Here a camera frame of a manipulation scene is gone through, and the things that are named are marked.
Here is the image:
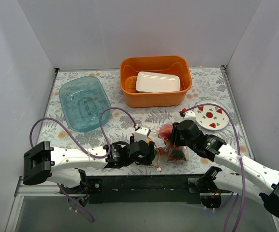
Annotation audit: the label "pink fake peach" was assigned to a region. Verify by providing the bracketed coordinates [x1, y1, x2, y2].
[158, 124, 173, 141]

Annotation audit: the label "watermelon pattern round plate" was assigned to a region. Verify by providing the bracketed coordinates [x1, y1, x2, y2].
[193, 100, 230, 131]

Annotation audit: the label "white rectangular tray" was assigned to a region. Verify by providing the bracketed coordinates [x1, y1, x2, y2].
[135, 72, 180, 93]

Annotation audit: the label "orange plastic bin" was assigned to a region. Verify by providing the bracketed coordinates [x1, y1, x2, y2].
[120, 55, 192, 108]

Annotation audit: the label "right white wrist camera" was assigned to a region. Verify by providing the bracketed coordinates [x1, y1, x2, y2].
[179, 109, 196, 122]

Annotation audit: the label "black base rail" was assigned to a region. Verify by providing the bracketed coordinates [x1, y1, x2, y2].
[59, 174, 229, 205]

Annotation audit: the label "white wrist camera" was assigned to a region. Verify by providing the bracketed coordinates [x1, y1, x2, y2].
[179, 109, 196, 122]
[134, 126, 151, 143]

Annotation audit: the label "red fake strawberries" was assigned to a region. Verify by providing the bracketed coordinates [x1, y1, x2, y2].
[154, 146, 188, 163]

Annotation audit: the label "clear zip top bag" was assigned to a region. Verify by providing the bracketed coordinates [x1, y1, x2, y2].
[148, 123, 190, 173]

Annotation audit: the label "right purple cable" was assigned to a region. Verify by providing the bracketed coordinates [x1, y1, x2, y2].
[182, 105, 246, 232]

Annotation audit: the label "teal transparent plastic tray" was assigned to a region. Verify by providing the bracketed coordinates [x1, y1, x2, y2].
[59, 76, 112, 132]

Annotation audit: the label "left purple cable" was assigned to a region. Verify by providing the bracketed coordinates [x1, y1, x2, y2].
[29, 106, 140, 159]

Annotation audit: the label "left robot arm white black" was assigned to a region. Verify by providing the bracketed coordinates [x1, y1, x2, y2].
[23, 140, 155, 193]

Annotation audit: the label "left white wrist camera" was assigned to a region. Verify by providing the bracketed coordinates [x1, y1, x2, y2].
[134, 126, 151, 143]

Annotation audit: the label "purple cable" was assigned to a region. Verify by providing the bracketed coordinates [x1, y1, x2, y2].
[182, 105, 246, 232]
[29, 106, 140, 159]

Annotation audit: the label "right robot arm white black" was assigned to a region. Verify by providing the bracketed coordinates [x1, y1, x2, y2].
[170, 120, 279, 218]

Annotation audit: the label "green fake bell pepper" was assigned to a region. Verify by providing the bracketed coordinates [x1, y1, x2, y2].
[169, 148, 186, 160]

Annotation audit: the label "floral table mat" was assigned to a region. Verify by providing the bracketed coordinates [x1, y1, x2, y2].
[33, 67, 253, 158]

